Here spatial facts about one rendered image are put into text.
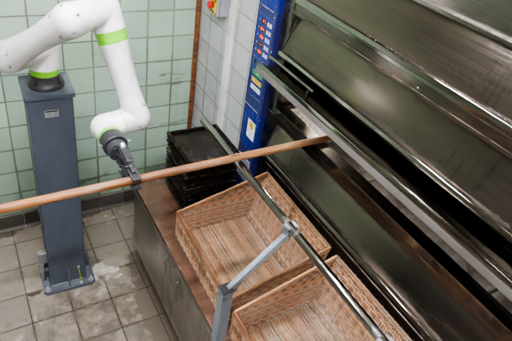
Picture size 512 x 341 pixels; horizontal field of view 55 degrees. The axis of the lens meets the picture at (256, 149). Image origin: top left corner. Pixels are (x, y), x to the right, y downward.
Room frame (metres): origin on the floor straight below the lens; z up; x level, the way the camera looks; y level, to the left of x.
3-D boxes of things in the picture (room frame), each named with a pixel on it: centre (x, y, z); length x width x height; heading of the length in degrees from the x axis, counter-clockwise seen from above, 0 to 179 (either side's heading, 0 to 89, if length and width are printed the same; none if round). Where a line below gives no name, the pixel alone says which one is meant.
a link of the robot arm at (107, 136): (1.52, 0.53, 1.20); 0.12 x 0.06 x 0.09; 126
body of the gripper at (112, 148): (1.45, 0.49, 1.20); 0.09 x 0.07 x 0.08; 36
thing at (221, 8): (2.51, 0.31, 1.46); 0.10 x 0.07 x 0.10; 35
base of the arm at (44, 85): (1.90, 0.98, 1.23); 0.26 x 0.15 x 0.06; 33
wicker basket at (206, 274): (1.62, -0.03, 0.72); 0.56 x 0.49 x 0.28; 34
